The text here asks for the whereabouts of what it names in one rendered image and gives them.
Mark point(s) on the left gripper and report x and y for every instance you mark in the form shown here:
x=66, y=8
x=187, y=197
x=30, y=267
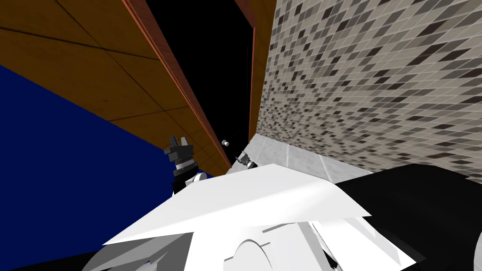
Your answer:
x=179, y=153

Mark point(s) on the silver round door knob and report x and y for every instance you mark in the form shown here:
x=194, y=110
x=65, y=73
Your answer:
x=225, y=143

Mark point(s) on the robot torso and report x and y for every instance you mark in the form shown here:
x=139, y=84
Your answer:
x=244, y=199

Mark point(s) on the black door leaf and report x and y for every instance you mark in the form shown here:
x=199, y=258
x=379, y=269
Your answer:
x=211, y=67

